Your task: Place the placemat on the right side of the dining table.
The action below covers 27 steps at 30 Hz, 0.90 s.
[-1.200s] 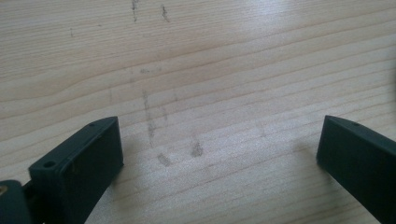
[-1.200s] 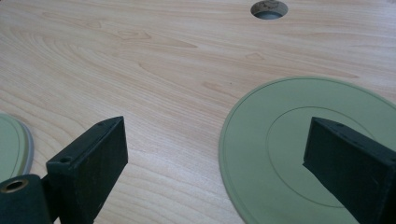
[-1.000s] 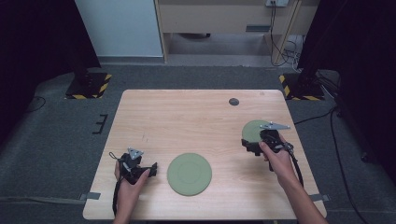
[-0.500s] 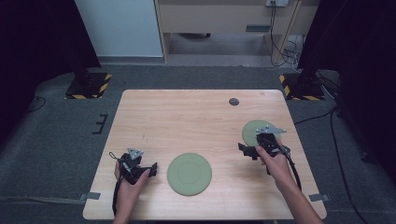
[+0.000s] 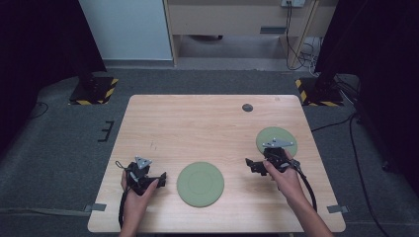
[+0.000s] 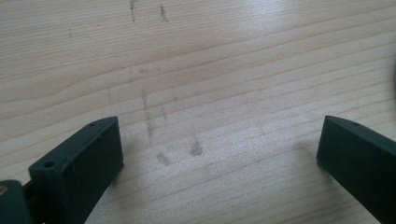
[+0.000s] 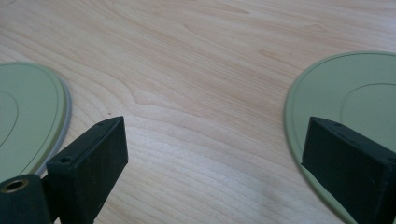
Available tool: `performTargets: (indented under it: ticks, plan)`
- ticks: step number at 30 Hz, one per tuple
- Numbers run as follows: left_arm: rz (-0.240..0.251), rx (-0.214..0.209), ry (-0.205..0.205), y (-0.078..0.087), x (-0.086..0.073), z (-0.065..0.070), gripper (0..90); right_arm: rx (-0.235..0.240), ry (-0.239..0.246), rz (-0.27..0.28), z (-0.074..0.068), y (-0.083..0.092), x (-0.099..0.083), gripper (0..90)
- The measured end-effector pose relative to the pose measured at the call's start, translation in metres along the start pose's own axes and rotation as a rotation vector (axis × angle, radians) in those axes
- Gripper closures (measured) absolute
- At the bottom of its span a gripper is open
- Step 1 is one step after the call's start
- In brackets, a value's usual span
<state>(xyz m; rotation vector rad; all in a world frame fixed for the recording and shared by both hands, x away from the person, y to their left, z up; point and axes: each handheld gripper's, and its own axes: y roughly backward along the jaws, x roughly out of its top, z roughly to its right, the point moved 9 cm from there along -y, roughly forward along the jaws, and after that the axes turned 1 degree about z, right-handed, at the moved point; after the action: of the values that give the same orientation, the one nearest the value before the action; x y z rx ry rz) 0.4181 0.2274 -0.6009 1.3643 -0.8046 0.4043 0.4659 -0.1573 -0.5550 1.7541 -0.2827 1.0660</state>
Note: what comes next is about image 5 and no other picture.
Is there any green round plate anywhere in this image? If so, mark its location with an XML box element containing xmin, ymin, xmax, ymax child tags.
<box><xmin>176</xmin><ymin>161</ymin><xmax>225</xmax><ymax>208</ymax></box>
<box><xmin>255</xmin><ymin>126</ymin><xmax>298</xmax><ymax>158</ymax></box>

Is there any bundle of white cables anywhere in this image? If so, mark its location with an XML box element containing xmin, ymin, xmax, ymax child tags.
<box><xmin>299</xmin><ymin>37</ymin><xmax>323</xmax><ymax>76</ymax></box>

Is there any thin black floor cable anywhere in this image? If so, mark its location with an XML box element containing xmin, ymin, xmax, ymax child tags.
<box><xmin>28</xmin><ymin>101</ymin><xmax>49</xmax><ymax>120</ymax></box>

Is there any grey desk label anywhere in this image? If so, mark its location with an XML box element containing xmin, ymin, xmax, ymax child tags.
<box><xmin>259</xmin><ymin>26</ymin><xmax>288</xmax><ymax>35</ymax></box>

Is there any black yellow striped stand base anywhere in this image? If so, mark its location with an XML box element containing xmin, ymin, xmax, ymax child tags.
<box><xmin>68</xmin><ymin>76</ymin><xmax>120</xmax><ymax>107</ymax></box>
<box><xmin>294</xmin><ymin>77</ymin><xmax>344</xmax><ymax>108</ymax></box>

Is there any long black floor cable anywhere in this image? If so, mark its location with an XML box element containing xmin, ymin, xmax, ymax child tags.
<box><xmin>310</xmin><ymin>112</ymin><xmax>391</xmax><ymax>237</ymax></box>

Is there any grey power strip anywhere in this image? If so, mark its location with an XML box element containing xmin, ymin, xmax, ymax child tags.
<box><xmin>281</xmin><ymin>0</ymin><xmax>306</xmax><ymax>8</ymax></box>

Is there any dark curtain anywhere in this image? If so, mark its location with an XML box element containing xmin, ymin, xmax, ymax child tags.
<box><xmin>0</xmin><ymin>0</ymin><xmax>108</xmax><ymax>156</ymax></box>
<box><xmin>314</xmin><ymin>0</ymin><xmax>419</xmax><ymax>198</ymax></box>

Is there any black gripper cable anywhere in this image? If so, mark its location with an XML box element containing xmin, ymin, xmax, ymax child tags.
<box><xmin>290</xmin><ymin>159</ymin><xmax>318</xmax><ymax>212</ymax></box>
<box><xmin>115</xmin><ymin>160</ymin><xmax>132</xmax><ymax>230</ymax></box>

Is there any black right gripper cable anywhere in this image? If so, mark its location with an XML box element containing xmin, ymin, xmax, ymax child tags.
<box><xmin>290</xmin><ymin>159</ymin><xmax>318</xmax><ymax>212</ymax></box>

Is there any black power cable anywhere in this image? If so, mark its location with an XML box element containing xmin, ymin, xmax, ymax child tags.
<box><xmin>285</xmin><ymin>1</ymin><xmax>317</xmax><ymax>71</ymax></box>

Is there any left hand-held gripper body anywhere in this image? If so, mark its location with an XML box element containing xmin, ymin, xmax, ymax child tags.
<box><xmin>125</xmin><ymin>155</ymin><xmax>156</xmax><ymax>196</ymax></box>

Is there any person's left hand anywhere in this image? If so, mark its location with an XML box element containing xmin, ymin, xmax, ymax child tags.
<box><xmin>121</xmin><ymin>172</ymin><xmax>160</xmax><ymax>217</ymax></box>

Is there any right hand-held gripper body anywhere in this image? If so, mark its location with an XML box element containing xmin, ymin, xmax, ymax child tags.
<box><xmin>261</xmin><ymin>137</ymin><xmax>301</xmax><ymax>174</ymax></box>

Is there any grey tape piece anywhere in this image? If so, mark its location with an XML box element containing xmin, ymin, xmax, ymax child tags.
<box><xmin>326</xmin><ymin>204</ymin><xmax>350</xmax><ymax>214</ymax></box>
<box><xmin>84</xmin><ymin>202</ymin><xmax>108</xmax><ymax>213</ymax></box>

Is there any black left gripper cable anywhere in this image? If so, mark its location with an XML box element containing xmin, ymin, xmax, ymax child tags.
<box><xmin>115</xmin><ymin>160</ymin><xmax>132</xmax><ymax>230</ymax></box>

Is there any person's right hand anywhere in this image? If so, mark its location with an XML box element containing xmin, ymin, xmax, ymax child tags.
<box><xmin>262</xmin><ymin>149</ymin><xmax>306</xmax><ymax>203</ymax></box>

